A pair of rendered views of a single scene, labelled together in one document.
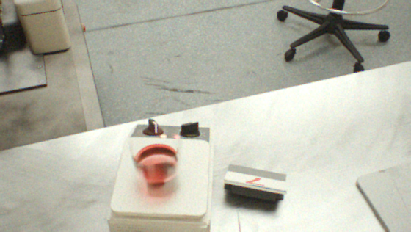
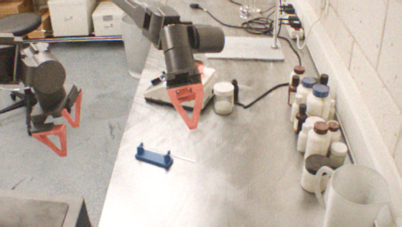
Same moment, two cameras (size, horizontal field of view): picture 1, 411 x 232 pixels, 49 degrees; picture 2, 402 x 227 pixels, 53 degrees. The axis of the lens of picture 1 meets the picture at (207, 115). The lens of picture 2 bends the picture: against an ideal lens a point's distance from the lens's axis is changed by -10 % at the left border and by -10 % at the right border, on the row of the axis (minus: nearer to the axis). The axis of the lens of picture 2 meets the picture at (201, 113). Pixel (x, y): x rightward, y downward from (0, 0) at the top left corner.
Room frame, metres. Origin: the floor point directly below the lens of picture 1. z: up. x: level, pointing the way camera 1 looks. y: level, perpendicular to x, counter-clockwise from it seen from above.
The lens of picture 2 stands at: (-0.13, 1.16, 1.47)
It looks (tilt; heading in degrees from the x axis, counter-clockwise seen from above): 33 degrees down; 291
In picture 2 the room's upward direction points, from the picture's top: straight up
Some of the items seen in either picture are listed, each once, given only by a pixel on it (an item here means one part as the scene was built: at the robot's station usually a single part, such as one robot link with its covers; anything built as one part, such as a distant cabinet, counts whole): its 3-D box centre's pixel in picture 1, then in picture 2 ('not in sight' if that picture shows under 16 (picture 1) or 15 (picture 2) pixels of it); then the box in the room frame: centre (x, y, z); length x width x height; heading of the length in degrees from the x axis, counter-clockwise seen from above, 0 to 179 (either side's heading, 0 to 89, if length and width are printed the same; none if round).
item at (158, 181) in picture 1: (155, 165); (194, 64); (0.32, 0.06, 0.88); 0.07 x 0.06 x 0.08; 157
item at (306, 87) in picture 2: not in sight; (306, 96); (-0.01, 0.00, 0.81); 0.06 x 0.06 x 0.11
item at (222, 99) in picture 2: not in sight; (223, 98); (0.23, 0.08, 0.79); 0.06 x 0.06 x 0.08
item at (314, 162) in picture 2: not in sight; (316, 173); (-0.10, 0.32, 0.79); 0.07 x 0.07 x 0.07
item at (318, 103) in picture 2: not in sight; (317, 107); (-0.06, 0.07, 0.81); 0.07 x 0.07 x 0.13
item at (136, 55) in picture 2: not in sight; (145, 44); (1.28, -1.34, 0.21); 0.33 x 0.33 x 0.42
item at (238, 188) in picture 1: (255, 178); not in sight; (0.38, -0.07, 0.77); 0.09 x 0.06 x 0.04; 79
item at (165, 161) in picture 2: not in sight; (153, 154); (0.31, 0.37, 0.77); 0.10 x 0.03 x 0.04; 177
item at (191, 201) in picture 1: (163, 175); (191, 75); (0.34, 0.06, 0.83); 0.12 x 0.12 x 0.01; 89
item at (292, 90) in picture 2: not in sight; (294, 90); (0.03, -0.04, 0.80); 0.04 x 0.04 x 0.10
